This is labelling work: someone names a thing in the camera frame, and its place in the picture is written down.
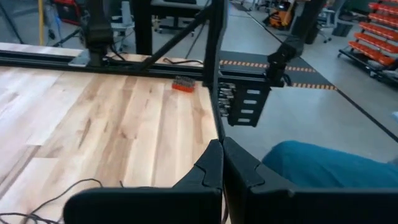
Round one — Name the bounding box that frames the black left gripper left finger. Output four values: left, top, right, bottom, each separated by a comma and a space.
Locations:
63, 139, 224, 224

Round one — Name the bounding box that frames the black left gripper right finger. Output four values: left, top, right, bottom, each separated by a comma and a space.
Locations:
222, 136, 398, 224

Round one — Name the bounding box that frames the thin black cord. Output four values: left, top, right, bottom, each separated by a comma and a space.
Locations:
0, 178, 150, 224

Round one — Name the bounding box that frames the person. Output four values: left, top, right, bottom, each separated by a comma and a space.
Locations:
262, 140, 398, 189

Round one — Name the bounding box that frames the red screwdriver bit set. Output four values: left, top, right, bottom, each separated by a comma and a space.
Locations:
171, 75, 197, 93

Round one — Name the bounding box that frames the black orange-striped floor mat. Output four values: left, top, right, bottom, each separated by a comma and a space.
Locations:
219, 49, 338, 91

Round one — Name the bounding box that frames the orange bin shelf rack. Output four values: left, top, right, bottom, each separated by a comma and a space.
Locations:
337, 0, 398, 83

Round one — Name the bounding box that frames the black waste bin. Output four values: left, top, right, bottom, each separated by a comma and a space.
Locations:
331, 19, 354, 37

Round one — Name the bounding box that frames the grey office chair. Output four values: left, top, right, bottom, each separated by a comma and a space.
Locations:
317, 6, 340, 44

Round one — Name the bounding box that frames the orange tool bag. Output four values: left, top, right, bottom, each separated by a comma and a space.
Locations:
267, 1, 295, 30

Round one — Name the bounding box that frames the red tool box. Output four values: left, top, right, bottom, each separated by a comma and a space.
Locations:
51, 0, 82, 26

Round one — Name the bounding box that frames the brown connector cable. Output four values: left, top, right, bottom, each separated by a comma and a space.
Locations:
163, 57, 205, 67

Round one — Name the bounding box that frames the black aluminium table frame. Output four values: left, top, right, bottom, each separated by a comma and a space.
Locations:
0, 0, 229, 144

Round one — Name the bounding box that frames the yellow cable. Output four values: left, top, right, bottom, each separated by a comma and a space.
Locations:
37, 0, 45, 47

